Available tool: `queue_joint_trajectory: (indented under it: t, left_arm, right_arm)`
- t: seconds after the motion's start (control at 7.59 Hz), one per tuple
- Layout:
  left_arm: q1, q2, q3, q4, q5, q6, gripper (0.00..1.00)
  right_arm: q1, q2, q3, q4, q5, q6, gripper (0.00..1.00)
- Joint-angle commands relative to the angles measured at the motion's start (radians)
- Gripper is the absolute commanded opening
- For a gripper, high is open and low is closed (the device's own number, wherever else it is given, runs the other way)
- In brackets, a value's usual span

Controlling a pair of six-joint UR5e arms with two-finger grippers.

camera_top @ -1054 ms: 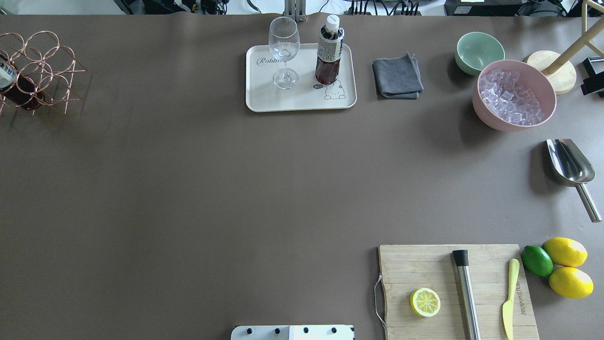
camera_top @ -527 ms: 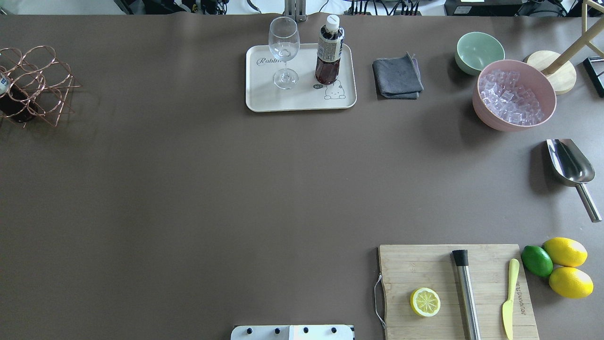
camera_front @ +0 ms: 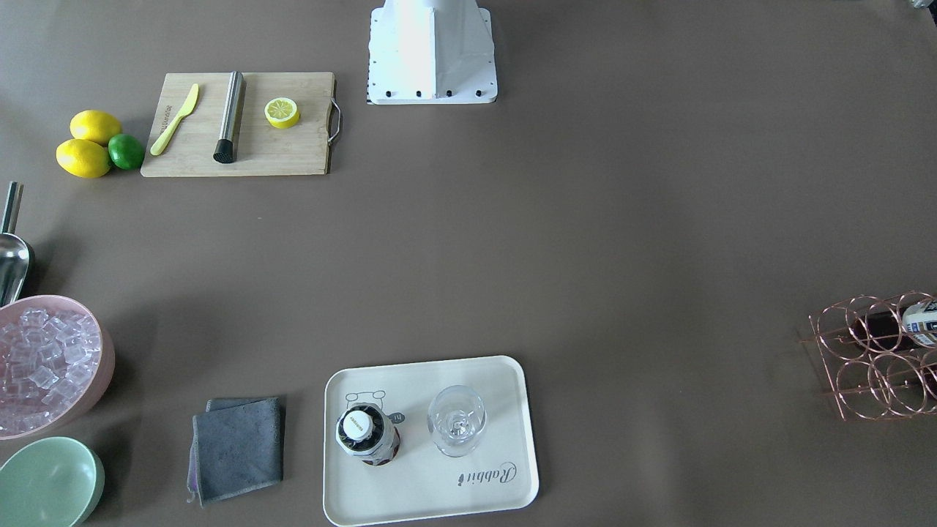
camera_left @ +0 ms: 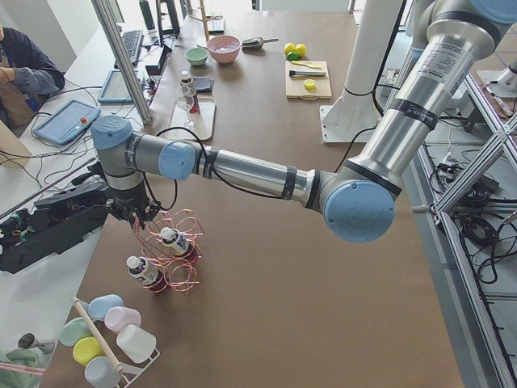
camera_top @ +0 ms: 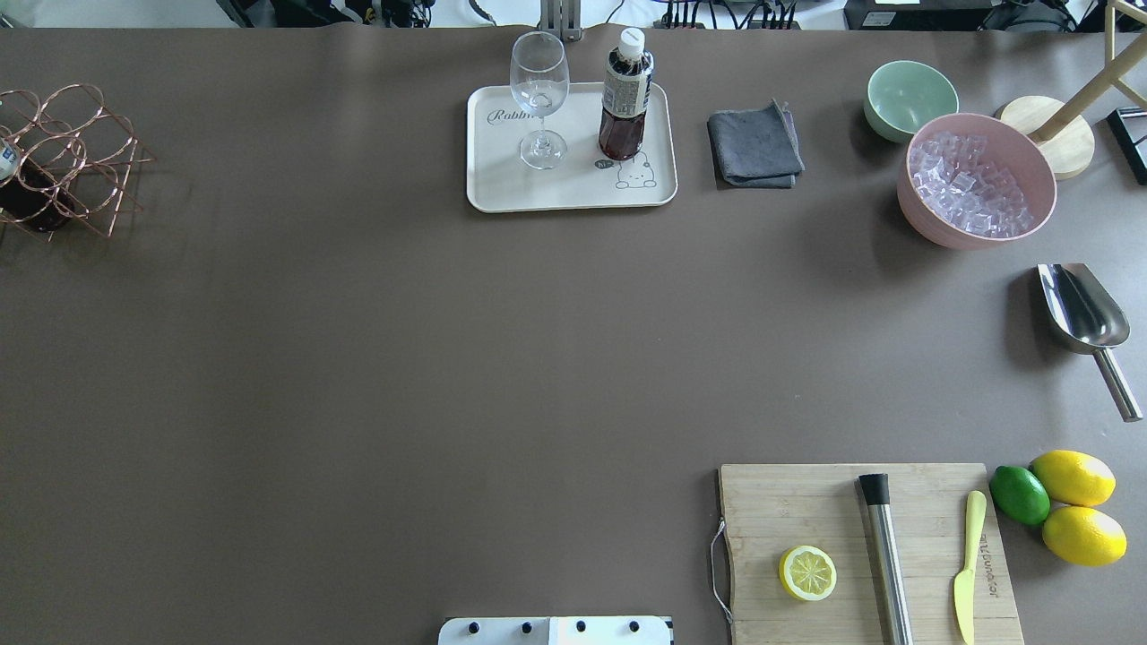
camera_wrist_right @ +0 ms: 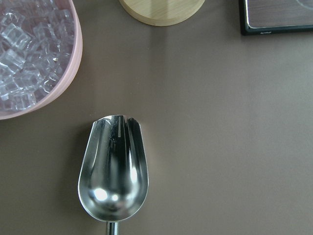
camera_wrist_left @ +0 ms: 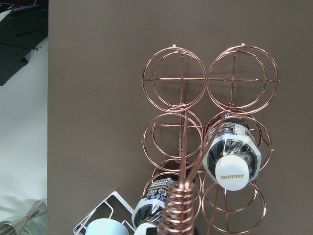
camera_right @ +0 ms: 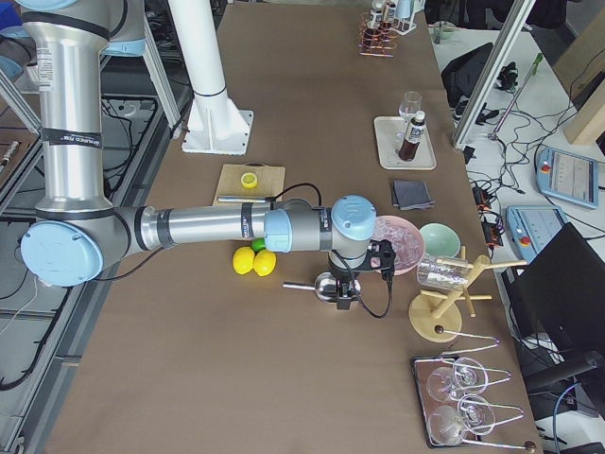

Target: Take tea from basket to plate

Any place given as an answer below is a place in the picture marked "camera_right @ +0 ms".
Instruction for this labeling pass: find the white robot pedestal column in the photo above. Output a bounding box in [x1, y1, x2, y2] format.
[169, 0, 253, 156]

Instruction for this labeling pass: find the dark glass rack tray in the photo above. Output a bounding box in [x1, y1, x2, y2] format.
[411, 355, 463, 448]

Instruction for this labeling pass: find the clear wine glass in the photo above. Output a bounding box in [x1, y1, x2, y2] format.
[398, 91, 423, 138]

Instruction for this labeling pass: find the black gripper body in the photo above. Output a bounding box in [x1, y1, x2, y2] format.
[329, 239, 395, 296]

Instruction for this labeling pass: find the green bowl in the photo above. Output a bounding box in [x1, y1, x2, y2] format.
[420, 223, 461, 257]

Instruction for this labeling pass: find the dark tea bottle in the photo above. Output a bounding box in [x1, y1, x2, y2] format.
[398, 111, 425, 162]

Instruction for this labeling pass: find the black bag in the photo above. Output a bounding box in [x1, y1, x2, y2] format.
[441, 43, 493, 108]

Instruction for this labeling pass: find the green lime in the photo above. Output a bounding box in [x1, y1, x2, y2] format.
[251, 237, 266, 253]

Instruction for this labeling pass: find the steel ice scoop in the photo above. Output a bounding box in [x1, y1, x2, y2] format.
[282, 271, 360, 304]

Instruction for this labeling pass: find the grey folded cloth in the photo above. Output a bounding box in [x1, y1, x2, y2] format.
[391, 180, 434, 211]

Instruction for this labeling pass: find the wooden cutting board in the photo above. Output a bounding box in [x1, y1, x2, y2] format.
[213, 164, 285, 215]

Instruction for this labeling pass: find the black office chair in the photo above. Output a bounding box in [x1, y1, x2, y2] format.
[501, 223, 604, 400]

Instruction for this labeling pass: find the pink bowl of ice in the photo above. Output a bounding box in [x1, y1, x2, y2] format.
[372, 215, 425, 275]

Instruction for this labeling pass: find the upside-down wine glass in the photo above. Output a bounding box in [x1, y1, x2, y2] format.
[426, 358, 488, 403]
[427, 394, 495, 446]

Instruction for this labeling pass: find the yellow lemon half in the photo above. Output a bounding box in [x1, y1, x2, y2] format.
[240, 172, 258, 189]

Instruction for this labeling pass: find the wooden cup tree stand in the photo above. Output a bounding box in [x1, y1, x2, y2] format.
[408, 249, 527, 343]

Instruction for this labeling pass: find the cream rabbit tray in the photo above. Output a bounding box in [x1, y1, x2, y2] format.
[373, 116, 437, 171]

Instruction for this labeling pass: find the aluminium frame post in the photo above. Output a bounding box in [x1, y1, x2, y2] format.
[452, 0, 535, 150]

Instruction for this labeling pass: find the copper wire bottle basket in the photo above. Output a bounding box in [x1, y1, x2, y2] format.
[357, 12, 396, 58]

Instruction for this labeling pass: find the clear glass mug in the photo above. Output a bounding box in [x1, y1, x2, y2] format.
[416, 254, 473, 290]

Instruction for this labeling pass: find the steel muddler bar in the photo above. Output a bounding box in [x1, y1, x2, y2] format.
[216, 196, 269, 203]

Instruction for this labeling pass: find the blue teach pendant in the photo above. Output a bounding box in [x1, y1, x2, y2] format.
[536, 148, 599, 209]
[506, 205, 568, 263]

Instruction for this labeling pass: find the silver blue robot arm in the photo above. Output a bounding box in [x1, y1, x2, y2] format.
[21, 1, 395, 308]

